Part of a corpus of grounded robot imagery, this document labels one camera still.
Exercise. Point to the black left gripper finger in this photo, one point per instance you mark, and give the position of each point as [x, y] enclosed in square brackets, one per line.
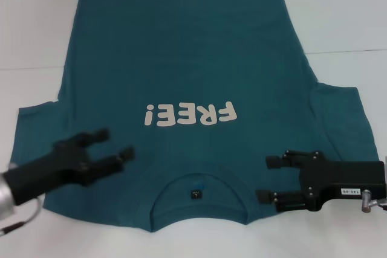
[118, 159]
[96, 136]

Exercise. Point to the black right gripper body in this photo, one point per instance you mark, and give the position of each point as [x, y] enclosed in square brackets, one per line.
[338, 179]

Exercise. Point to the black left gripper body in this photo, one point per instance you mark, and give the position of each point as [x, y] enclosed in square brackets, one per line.
[60, 164]

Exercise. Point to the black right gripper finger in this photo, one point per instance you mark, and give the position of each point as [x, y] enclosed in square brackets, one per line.
[287, 159]
[287, 200]

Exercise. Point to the teal FREE print T-shirt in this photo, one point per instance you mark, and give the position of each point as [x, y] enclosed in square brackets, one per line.
[193, 58]

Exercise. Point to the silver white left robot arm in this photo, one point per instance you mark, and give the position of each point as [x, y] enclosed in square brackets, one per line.
[6, 197]

